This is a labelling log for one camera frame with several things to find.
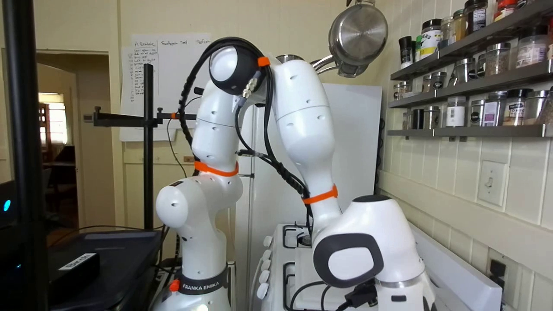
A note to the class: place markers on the paper chart on wall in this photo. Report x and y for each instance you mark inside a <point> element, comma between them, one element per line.
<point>172,56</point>

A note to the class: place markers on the white refrigerator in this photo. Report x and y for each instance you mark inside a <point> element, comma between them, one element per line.
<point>269,201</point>

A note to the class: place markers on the metal spice rack shelves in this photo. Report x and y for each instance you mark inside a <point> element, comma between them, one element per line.
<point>479,83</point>

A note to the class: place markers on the black case on table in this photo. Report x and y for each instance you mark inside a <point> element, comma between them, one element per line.
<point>103,272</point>

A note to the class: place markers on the black camera stand pole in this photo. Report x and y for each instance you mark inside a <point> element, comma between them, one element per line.
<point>148,123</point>

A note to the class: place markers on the black foreground pole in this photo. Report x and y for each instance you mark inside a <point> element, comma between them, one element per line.
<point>23,99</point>

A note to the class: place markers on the hanging steel pan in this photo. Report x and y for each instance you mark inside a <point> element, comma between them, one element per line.
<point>357,38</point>

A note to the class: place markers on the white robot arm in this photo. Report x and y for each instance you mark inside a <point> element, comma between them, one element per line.
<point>367,249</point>

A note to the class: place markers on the white wall outlet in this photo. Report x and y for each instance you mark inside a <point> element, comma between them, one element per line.
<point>492,183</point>

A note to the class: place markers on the white label spice jar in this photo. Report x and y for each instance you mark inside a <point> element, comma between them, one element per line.
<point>431,37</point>

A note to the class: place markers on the black wall outlet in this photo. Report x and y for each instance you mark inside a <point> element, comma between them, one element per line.
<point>497,268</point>

